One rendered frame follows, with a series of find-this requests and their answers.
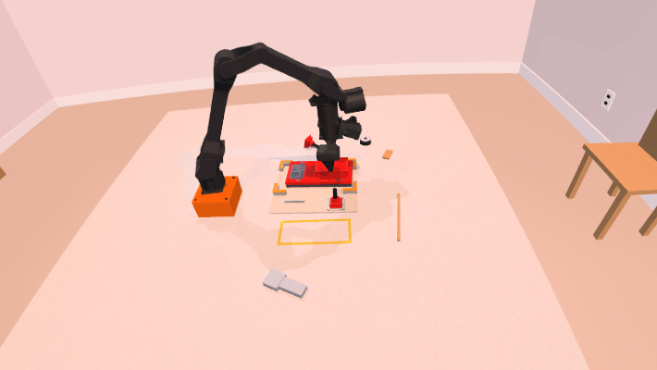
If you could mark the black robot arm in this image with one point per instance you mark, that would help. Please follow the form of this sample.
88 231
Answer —
230 63

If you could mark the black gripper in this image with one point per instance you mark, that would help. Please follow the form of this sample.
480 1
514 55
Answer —
330 152

